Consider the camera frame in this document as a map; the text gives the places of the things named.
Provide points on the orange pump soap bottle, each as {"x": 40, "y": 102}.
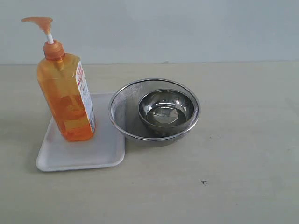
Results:
{"x": 62, "y": 80}

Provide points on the small stainless steel bowl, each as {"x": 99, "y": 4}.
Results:
{"x": 166, "y": 112}

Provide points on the steel mesh strainer basket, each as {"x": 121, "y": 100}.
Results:
{"x": 123, "y": 111}

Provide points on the white rectangular plastic tray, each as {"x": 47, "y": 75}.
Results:
{"x": 105, "y": 149}

